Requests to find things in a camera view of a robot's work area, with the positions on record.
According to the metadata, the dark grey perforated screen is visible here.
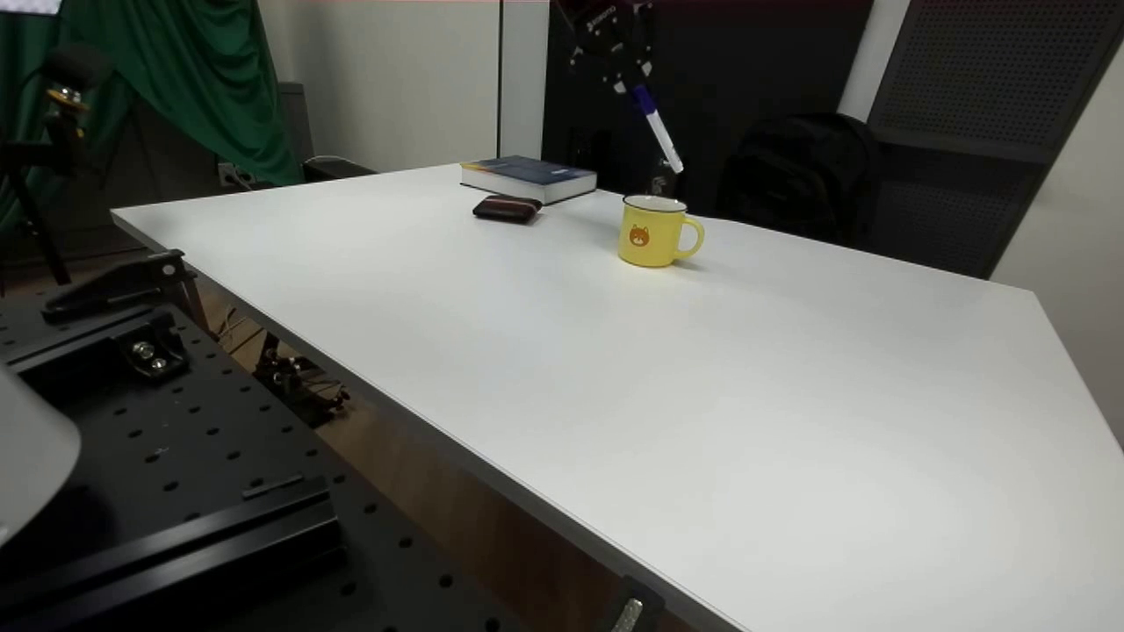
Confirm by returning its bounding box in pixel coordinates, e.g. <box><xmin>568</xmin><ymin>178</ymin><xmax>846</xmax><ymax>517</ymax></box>
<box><xmin>859</xmin><ymin>0</ymin><xmax>1124</xmax><ymax>283</ymax></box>

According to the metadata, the black tripod stand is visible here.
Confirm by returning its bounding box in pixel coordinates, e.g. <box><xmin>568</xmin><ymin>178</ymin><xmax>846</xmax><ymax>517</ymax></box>
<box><xmin>0</xmin><ymin>38</ymin><xmax>115</xmax><ymax>290</ymax></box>

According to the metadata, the black backpack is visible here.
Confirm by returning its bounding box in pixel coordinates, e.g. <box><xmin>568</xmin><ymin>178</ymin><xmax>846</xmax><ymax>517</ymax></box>
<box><xmin>711</xmin><ymin>109</ymin><xmax>887</xmax><ymax>254</ymax></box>

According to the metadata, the black leather wallet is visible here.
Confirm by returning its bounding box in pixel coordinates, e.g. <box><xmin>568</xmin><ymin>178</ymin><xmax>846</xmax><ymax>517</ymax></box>
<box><xmin>466</xmin><ymin>194</ymin><xmax>547</xmax><ymax>228</ymax></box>

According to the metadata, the black aluminium rail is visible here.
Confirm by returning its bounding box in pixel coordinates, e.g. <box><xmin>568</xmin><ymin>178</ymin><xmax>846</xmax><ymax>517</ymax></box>
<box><xmin>0</xmin><ymin>484</ymin><xmax>350</xmax><ymax>632</ymax></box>

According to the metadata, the black table edge clamp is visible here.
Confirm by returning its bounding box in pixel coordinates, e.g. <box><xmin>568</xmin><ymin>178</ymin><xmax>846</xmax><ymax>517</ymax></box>
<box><xmin>249</xmin><ymin>331</ymin><xmax>355</xmax><ymax>427</ymax></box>

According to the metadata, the black perforated breadboard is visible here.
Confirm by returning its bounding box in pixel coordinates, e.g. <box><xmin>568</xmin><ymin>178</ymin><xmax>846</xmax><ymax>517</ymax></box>
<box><xmin>0</xmin><ymin>295</ymin><xmax>534</xmax><ymax>632</ymax></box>

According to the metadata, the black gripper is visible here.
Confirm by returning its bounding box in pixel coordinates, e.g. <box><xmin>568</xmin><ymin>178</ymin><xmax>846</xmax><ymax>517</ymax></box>
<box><xmin>544</xmin><ymin>0</ymin><xmax>645</xmax><ymax>105</ymax></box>

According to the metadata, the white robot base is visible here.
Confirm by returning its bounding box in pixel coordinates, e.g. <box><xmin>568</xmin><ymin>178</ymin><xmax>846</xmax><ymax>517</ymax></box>
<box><xmin>0</xmin><ymin>363</ymin><xmax>86</xmax><ymax>550</ymax></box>

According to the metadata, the blue capped white marker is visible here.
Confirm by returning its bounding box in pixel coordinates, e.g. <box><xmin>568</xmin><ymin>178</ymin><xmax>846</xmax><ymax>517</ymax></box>
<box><xmin>629</xmin><ymin>79</ymin><xmax>691</xmax><ymax>178</ymax></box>

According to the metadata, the yellow enamel mug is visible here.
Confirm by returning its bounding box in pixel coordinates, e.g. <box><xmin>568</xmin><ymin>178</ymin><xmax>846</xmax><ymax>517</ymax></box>
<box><xmin>616</xmin><ymin>191</ymin><xmax>711</xmax><ymax>274</ymax></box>

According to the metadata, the green curtain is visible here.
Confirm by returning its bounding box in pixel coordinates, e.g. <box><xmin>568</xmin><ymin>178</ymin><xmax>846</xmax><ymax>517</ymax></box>
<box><xmin>0</xmin><ymin>0</ymin><xmax>307</xmax><ymax>247</ymax></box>

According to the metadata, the thick blue book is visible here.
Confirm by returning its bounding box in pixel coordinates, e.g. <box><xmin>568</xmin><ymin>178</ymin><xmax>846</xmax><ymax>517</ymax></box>
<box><xmin>455</xmin><ymin>152</ymin><xmax>602</xmax><ymax>209</ymax></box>

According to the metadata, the small black bolted mount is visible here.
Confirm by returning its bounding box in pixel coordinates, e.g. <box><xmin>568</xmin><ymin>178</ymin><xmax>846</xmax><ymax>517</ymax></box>
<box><xmin>113</xmin><ymin>312</ymin><xmax>194</xmax><ymax>386</ymax></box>

